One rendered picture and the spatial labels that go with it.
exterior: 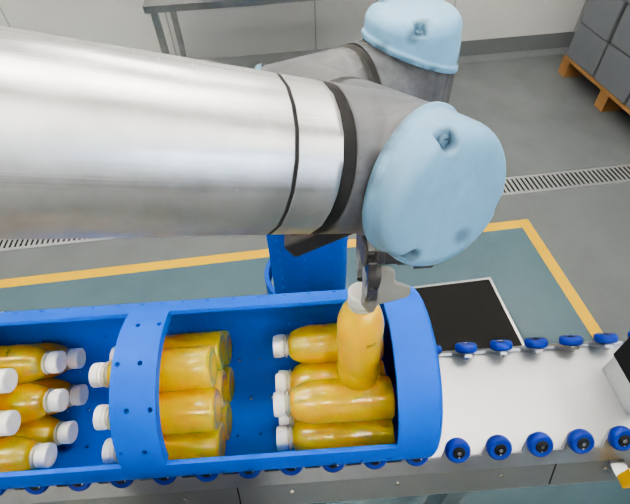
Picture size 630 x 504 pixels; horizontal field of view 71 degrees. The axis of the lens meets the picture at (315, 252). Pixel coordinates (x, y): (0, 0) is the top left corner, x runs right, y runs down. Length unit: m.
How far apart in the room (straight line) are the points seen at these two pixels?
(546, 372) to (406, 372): 0.47
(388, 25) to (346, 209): 0.18
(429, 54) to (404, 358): 0.43
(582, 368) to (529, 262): 1.52
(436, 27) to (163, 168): 0.24
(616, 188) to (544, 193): 0.45
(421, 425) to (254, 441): 0.33
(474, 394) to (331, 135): 0.85
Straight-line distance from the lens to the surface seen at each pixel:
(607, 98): 4.00
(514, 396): 1.02
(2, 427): 0.89
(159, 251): 2.61
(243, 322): 0.89
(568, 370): 1.10
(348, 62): 0.34
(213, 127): 0.17
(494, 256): 2.55
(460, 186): 0.21
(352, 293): 0.59
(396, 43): 0.35
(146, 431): 0.70
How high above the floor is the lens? 1.80
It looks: 48 degrees down
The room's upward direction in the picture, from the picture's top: 2 degrees counter-clockwise
